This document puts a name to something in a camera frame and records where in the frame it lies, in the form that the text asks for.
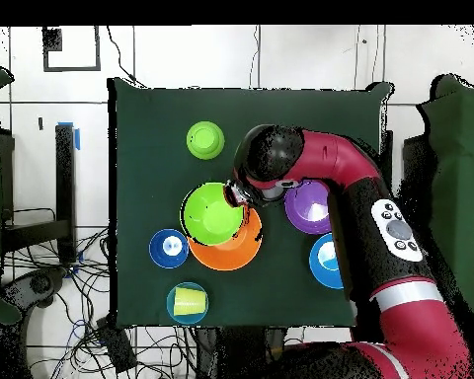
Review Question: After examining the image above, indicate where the large green bowl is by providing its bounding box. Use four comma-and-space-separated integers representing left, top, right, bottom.
180, 182, 246, 247

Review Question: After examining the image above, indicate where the small green bowl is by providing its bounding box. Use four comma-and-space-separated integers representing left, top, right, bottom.
186, 120, 226, 161

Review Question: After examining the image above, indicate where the large orange bowl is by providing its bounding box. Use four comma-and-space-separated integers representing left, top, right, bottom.
187, 206, 264, 272

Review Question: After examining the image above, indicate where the small dark blue bowl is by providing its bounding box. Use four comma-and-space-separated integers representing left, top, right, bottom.
148, 228, 190, 270

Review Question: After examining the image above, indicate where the yellow cup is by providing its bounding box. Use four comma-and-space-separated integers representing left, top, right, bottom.
173, 286, 206, 317

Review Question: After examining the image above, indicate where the translucent blue ridged bowl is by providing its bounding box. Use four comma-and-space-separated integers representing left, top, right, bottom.
166, 281, 210, 326

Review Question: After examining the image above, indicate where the purple bowl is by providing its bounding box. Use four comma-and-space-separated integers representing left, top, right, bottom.
283, 180, 333, 236

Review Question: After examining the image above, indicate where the large blue bowl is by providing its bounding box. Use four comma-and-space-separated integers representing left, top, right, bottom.
308, 232, 345, 290

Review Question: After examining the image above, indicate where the dark green tablecloth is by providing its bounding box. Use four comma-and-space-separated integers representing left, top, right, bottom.
108, 76, 392, 329

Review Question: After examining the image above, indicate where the black metal stand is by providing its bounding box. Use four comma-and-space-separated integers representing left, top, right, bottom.
1, 123, 77, 264

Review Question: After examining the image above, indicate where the black power strip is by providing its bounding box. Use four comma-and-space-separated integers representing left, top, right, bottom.
95, 315, 138, 374

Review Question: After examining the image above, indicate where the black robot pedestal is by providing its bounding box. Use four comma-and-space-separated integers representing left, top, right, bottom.
195, 326, 289, 379

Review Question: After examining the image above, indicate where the black square floor frame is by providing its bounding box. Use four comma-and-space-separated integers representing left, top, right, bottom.
42, 26, 102, 73

